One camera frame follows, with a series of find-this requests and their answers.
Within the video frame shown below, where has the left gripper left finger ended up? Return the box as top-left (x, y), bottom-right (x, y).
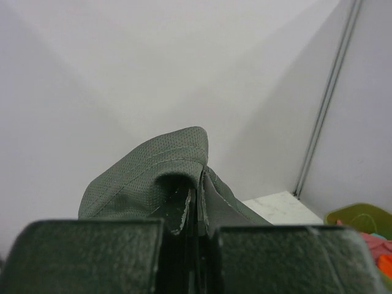
top-left (0, 188), bottom-right (197, 294)

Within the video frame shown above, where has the orange t shirt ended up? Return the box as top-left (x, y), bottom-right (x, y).
top-left (377, 254), bottom-right (392, 277)

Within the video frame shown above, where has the right aluminium frame post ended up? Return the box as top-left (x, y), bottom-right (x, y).
top-left (292, 1), bottom-right (363, 200)

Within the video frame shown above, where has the dark grey t shirt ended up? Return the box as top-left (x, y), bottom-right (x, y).
top-left (78, 126), bottom-right (269, 225)

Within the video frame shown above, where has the teal cloth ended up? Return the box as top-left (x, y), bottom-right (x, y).
top-left (371, 233), bottom-right (388, 241)

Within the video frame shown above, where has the olive green plastic bin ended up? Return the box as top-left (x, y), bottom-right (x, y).
top-left (323, 203), bottom-right (391, 239)

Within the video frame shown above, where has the pink t shirt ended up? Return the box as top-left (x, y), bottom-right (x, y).
top-left (336, 219), bottom-right (392, 261)

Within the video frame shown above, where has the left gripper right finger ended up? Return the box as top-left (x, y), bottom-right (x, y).
top-left (197, 167), bottom-right (390, 294)

